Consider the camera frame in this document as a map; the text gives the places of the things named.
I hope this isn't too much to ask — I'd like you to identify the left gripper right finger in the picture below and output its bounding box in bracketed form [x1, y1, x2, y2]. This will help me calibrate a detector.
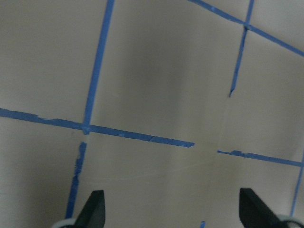
[239, 188, 281, 228]

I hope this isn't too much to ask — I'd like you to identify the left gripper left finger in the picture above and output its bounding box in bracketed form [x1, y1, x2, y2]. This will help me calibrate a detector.
[74, 190, 105, 228]

